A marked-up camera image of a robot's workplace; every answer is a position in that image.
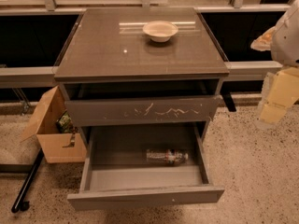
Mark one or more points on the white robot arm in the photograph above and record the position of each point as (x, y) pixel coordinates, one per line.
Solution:
(285, 42)

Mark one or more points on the open grey middle drawer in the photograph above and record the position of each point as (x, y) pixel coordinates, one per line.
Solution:
(117, 175)

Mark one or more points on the clear plastic water bottle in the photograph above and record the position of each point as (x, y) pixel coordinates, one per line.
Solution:
(166, 156)

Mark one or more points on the white paper bowl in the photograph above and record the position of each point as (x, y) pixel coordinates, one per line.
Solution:
(160, 31)

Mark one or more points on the black metal floor bar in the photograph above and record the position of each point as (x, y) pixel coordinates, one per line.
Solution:
(20, 203)

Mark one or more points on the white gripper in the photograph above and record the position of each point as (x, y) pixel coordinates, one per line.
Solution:
(288, 41)

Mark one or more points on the grey top drawer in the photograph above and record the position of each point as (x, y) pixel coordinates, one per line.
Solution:
(141, 111)

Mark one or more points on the grey horizontal railing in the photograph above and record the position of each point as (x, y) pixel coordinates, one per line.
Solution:
(39, 77)

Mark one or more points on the green snack bag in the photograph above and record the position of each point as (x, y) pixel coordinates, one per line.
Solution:
(64, 123)

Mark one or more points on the open cardboard box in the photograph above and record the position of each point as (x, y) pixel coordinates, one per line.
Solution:
(57, 147)

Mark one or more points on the grey drawer cabinet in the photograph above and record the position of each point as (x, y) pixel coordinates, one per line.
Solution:
(110, 57)

